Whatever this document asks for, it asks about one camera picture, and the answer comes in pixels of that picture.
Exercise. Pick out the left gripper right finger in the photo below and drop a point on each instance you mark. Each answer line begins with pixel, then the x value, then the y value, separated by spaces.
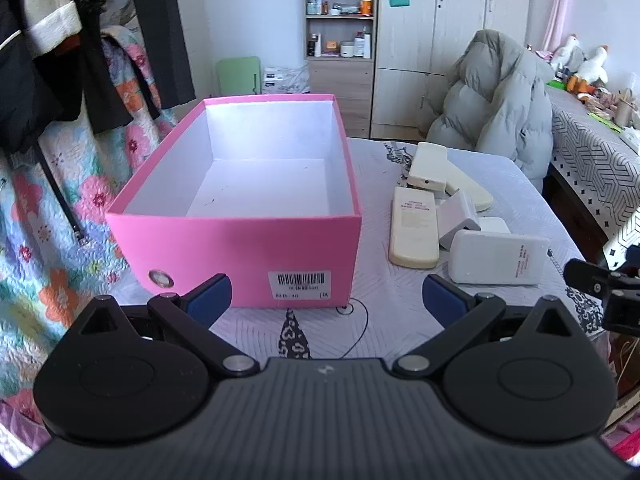
pixel 465 319

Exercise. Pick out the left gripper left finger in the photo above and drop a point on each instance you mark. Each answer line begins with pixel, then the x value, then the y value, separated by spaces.
pixel 188 318

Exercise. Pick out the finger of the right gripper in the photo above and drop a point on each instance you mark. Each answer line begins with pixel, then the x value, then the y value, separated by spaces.
pixel 620 285

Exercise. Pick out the white rectangular power adapter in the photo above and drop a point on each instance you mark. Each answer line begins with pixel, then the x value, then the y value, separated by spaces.
pixel 485 258

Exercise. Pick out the cream remote control face down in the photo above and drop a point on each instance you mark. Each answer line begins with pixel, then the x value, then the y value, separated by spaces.
pixel 414 238

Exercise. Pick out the white power bank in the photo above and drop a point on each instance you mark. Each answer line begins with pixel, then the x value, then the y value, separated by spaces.
pixel 493 225

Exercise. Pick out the white cube charger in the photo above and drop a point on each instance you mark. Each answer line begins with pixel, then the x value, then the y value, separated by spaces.
pixel 456 214

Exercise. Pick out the cream long remote control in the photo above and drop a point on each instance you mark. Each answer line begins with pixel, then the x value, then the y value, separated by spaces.
pixel 457 180

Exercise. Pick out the pink cardboard box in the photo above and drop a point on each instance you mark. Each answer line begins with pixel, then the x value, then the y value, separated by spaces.
pixel 258 188

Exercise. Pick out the cream TCL remote control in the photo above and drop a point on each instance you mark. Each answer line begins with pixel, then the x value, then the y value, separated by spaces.
pixel 429 168

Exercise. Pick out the floral quilt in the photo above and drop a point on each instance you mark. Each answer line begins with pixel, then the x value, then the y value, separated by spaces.
pixel 57 250

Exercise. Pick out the bunch of keys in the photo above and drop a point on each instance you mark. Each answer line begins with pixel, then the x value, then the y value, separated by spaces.
pixel 402 158

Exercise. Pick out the grey puffer jacket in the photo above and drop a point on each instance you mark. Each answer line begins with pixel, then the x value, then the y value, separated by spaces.
pixel 494 100

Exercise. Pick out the white goose plush toy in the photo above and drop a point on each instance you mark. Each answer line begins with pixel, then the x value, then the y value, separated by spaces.
pixel 581 73

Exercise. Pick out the green folding table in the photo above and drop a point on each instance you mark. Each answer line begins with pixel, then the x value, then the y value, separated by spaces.
pixel 239 76

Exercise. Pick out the black hanging coat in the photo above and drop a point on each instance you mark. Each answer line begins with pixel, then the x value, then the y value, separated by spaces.
pixel 53 66

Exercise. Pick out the light wooden wardrobe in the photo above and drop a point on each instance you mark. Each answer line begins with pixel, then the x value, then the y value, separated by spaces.
pixel 418 44

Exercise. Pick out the wooden shelf cabinet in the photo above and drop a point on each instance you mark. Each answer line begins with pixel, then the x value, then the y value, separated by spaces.
pixel 339 54

